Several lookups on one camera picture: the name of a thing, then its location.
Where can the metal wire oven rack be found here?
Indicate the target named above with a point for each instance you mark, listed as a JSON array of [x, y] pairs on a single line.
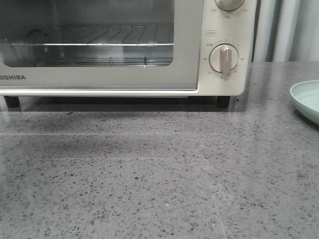
[[92, 46]]

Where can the grey white curtain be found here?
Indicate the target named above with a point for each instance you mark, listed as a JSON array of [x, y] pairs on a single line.
[[286, 30]]

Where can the beige temperature knob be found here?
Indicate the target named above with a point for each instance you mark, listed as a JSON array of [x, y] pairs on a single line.
[[229, 5]]

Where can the glass oven door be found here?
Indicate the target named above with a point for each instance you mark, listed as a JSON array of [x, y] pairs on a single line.
[[18, 17]]

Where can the black oven foot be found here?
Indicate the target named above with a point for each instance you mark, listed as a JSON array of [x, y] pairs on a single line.
[[223, 102], [12, 101]]

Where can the black left oven foot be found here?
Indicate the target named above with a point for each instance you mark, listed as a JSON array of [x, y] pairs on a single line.
[[12, 101]]

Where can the cream white toaster oven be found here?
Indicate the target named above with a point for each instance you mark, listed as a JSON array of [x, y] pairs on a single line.
[[218, 27]]

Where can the beige timer knob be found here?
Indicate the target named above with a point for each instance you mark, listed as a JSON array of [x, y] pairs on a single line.
[[223, 58]]

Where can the black right oven foot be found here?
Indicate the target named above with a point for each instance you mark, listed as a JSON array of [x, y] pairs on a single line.
[[223, 102]]

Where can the light green plate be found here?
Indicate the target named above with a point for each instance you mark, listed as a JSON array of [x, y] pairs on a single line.
[[305, 98]]

